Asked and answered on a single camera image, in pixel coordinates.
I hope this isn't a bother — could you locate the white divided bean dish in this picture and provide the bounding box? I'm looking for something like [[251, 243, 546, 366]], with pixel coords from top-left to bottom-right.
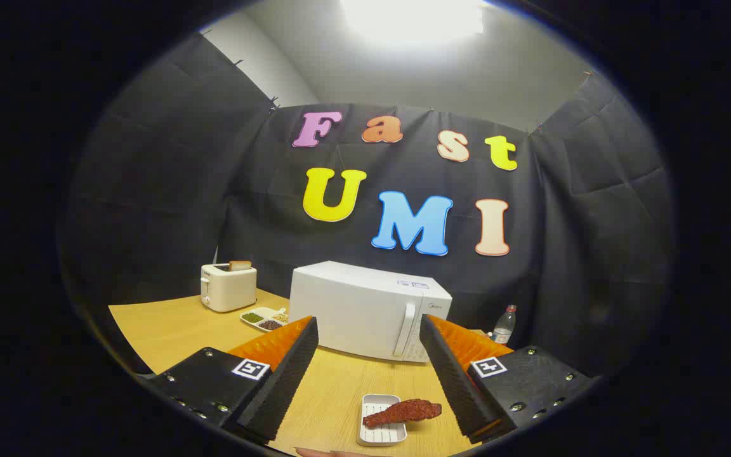
[[240, 307, 290, 333]]

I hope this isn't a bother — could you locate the small white ribbed plate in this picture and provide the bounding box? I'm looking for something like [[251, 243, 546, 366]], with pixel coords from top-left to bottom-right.
[[357, 394, 408, 447]]

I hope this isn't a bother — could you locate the brown roasted meat piece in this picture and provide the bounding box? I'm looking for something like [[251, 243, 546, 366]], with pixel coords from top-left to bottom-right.
[[363, 399, 442, 428]]

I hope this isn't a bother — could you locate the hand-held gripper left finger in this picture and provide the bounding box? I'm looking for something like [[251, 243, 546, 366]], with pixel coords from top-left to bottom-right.
[[148, 315, 320, 443]]

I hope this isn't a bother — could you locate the bright ceiling light panel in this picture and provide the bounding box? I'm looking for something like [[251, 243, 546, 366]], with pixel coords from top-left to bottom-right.
[[340, 0, 485, 42]]

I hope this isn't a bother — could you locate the white toaster oven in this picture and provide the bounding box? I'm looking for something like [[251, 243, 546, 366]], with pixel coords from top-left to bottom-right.
[[289, 260, 453, 364]]

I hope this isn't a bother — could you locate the white bread toaster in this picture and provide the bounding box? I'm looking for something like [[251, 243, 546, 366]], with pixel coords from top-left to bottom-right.
[[200, 263, 258, 313]]

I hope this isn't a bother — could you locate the clear plastic water bottle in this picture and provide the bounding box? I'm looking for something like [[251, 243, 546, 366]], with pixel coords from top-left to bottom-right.
[[491, 305, 518, 345]]

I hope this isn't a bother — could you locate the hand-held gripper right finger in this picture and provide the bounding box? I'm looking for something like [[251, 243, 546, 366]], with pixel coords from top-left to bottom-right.
[[419, 315, 596, 444]]

